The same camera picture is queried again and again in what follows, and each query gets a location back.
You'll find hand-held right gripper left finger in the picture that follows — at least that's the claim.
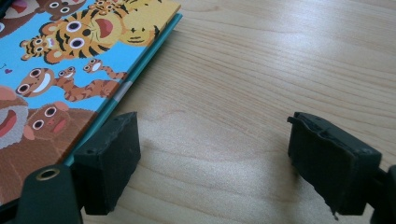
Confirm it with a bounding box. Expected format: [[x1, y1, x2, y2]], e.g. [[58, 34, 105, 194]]
[[72, 111, 142, 217]]

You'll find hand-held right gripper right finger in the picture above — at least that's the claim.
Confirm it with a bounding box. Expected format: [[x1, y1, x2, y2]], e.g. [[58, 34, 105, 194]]
[[286, 111, 383, 221]]

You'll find light blue cartoon animals book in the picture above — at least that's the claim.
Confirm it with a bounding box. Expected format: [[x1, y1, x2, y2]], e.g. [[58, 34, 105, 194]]
[[0, 0, 184, 206]]

